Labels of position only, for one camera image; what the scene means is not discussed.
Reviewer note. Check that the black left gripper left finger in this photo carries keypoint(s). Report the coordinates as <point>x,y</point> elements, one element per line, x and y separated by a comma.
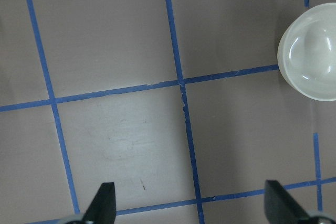
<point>103,207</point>

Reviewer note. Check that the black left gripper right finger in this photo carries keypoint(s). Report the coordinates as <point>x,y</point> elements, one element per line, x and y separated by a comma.
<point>281,207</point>

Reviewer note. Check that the beige ceramic bowl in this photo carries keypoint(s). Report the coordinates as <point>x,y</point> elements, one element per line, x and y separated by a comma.
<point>306,53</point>

